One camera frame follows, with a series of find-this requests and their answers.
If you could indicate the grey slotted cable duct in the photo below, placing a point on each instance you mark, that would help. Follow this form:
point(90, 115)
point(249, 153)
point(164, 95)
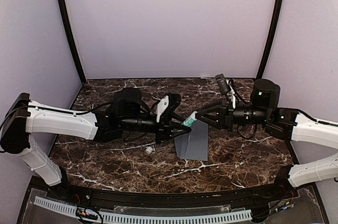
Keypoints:
point(123, 214)

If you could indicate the black right frame post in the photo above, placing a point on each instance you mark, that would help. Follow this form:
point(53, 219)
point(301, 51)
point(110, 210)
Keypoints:
point(270, 39)

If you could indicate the grey envelope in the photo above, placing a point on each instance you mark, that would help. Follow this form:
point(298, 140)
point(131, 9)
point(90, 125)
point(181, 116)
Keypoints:
point(194, 145)

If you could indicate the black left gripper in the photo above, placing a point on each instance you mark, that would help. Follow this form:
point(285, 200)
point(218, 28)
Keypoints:
point(166, 126)

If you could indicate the white glue stick cap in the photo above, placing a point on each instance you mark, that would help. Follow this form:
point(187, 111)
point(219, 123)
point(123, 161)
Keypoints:
point(149, 150)

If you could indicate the black left frame post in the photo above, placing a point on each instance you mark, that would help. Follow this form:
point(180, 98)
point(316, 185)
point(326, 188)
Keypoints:
point(71, 41)

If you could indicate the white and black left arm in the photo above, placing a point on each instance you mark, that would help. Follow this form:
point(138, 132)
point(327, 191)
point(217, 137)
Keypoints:
point(126, 112)

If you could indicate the white green glue stick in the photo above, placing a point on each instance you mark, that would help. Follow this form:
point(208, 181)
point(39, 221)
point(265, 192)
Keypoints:
point(189, 121)

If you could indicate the black table edge rail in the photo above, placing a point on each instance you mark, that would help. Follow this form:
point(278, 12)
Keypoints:
point(256, 197)

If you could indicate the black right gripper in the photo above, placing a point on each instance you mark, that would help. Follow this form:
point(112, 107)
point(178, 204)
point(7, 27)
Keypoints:
point(227, 117)

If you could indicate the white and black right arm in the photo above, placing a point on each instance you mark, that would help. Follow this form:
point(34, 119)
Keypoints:
point(286, 124)

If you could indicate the black frame post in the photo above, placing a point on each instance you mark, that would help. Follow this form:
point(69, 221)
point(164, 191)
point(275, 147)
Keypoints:
point(71, 41)
point(270, 39)

